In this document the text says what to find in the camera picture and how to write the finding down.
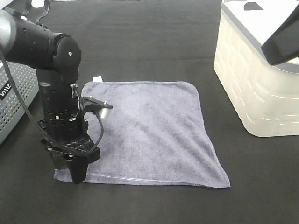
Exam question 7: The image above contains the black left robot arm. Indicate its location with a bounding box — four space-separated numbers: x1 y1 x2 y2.
0 8 105 184

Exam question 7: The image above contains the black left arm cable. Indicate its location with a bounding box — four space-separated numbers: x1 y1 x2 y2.
0 0 105 156

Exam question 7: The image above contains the white lidded storage basket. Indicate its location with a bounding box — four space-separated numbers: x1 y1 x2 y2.
214 0 299 137

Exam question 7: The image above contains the white cup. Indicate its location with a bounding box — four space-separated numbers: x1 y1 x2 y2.
31 0 45 8

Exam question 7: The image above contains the grey perforated laundry basket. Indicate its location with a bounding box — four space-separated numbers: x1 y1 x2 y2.
0 62 39 143

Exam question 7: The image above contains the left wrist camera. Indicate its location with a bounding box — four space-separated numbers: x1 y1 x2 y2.
82 96 113 119

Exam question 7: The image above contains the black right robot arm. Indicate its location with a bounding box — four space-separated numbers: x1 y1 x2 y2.
261 6 299 65

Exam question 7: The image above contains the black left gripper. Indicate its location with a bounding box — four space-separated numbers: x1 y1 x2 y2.
38 112 100 184

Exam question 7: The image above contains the grey microfibre towel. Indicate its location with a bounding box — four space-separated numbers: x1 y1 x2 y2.
54 76 231 189

